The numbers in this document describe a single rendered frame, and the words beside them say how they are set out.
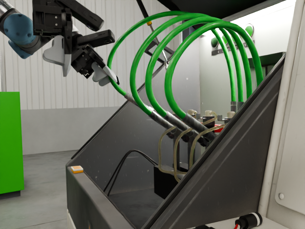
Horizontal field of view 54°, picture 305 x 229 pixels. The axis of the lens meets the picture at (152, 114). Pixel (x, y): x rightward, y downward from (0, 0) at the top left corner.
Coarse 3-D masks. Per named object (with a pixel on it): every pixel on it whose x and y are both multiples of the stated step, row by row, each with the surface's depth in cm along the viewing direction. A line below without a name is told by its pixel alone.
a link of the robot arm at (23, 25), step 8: (0, 0) 80; (0, 8) 79; (8, 8) 80; (0, 16) 79; (8, 16) 78; (16, 16) 78; (24, 16) 78; (0, 24) 80; (8, 24) 78; (16, 24) 78; (24, 24) 78; (32, 24) 80; (8, 32) 78; (16, 32) 78; (24, 32) 79; (32, 32) 80; (16, 40) 79; (24, 40) 80; (32, 40) 83
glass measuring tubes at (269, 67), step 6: (270, 54) 83; (276, 54) 81; (282, 54) 79; (252, 60) 89; (264, 60) 85; (270, 60) 83; (276, 60) 81; (252, 66) 89; (264, 66) 87; (270, 66) 84; (252, 72) 90; (264, 72) 87; (252, 78) 90; (264, 78) 87; (252, 84) 90; (252, 90) 91
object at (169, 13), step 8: (152, 16) 89; (160, 16) 89; (136, 24) 89; (128, 32) 89; (216, 32) 90; (120, 40) 89; (112, 48) 89; (224, 48) 90; (112, 56) 89; (232, 72) 90; (112, 80) 89; (232, 80) 90; (120, 88) 90; (232, 88) 91; (232, 96) 91; (232, 104) 91
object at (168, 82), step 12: (216, 24) 59; (228, 24) 60; (192, 36) 57; (180, 48) 56; (252, 48) 63; (168, 72) 55; (168, 84) 55; (168, 96) 55; (180, 108) 56; (192, 120) 57
